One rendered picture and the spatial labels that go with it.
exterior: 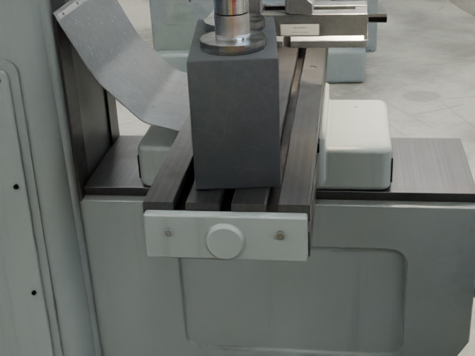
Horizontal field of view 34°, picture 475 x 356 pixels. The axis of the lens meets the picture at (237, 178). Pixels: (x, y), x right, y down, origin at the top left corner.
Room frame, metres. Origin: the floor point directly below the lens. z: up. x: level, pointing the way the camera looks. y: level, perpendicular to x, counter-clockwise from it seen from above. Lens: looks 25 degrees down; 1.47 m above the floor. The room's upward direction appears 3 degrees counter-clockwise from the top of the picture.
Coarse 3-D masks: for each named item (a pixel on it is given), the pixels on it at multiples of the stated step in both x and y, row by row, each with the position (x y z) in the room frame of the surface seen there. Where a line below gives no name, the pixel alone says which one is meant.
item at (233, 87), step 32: (256, 32) 1.06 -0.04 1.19; (192, 64) 0.99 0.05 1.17; (224, 64) 0.99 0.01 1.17; (256, 64) 0.98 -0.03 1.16; (192, 96) 0.99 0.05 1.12; (224, 96) 0.99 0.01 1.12; (256, 96) 0.98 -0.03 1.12; (192, 128) 0.99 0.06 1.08; (224, 128) 0.99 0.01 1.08; (256, 128) 0.98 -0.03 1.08; (224, 160) 0.99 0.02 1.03; (256, 160) 0.98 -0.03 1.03
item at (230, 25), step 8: (248, 0) 1.04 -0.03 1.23; (216, 8) 1.03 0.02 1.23; (224, 8) 1.02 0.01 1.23; (232, 8) 1.02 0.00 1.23; (240, 8) 1.03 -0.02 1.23; (248, 8) 1.04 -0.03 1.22; (216, 16) 1.03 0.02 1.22; (224, 16) 1.02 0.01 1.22; (232, 16) 1.02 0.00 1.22; (240, 16) 1.03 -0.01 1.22; (248, 16) 1.04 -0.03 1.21; (216, 24) 1.03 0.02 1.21; (224, 24) 1.02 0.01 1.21; (232, 24) 1.02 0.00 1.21; (240, 24) 1.03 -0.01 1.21; (248, 24) 1.04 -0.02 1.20; (216, 32) 1.04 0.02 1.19; (224, 32) 1.02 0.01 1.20; (232, 32) 1.02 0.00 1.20; (240, 32) 1.02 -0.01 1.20; (248, 32) 1.04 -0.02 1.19; (224, 40) 1.03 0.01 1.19; (232, 40) 1.02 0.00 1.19; (240, 40) 1.03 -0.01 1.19
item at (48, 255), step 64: (0, 0) 1.40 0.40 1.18; (64, 0) 1.50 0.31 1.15; (0, 64) 1.39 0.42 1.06; (64, 64) 1.44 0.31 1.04; (0, 128) 1.39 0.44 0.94; (64, 128) 1.41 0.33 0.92; (0, 192) 1.39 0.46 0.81; (64, 192) 1.40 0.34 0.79; (0, 256) 1.39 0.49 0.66; (64, 256) 1.39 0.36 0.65; (0, 320) 1.39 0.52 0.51; (64, 320) 1.38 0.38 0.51
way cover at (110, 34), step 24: (72, 0) 1.52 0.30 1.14; (96, 0) 1.63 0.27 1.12; (72, 24) 1.46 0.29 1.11; (96, 24) 1.56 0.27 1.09; (120, 24) 1.67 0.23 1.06; (96, 48) 1.49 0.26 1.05; (120, 48) 1.59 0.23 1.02; (144, 48) 1.69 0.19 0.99; (96, 72) 1.43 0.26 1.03; (120, 72) 1.51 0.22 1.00; (144, 72) 1.58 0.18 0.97; (168, 72) 1.67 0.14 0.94; (120, 96) 1.42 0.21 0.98; (144, 96) 1.49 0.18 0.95; (168, 96) 1.55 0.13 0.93; (144, 120) 1.40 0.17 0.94; (168, 120) 1.43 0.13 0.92
